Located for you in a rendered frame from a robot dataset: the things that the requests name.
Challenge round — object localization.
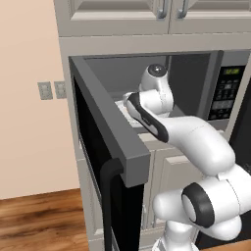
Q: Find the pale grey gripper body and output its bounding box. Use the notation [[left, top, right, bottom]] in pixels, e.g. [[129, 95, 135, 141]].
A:
[[114, 98, 142, 128]]

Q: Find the grey black microwave door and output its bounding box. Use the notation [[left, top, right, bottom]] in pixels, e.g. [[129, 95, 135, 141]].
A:
[[68, 55, 152, 251]]

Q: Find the grey microwave oven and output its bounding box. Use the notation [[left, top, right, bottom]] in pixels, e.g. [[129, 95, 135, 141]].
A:
[[69, 48, 251, 132]]

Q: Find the beige low cupboard door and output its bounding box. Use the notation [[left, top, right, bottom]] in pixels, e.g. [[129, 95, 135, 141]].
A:
[[159, 154, 214, 229]]

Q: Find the black appliance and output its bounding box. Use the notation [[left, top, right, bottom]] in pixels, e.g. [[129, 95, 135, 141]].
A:
[[195, 76, 251, 250]]

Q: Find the grey wall socket plate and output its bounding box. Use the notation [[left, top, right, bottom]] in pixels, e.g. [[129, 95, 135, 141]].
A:
[[53, 79, 69, 100], [36, 80, 54, 101]]

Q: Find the black microwave door handle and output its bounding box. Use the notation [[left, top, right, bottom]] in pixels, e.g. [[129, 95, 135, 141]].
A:
[[99, 158, 125, 251]]

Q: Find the grey metal cupboard handle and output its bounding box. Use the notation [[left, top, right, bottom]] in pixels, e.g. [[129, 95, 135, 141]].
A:
[[176, 0, 190, 20], [156, 0, 170, 21]]

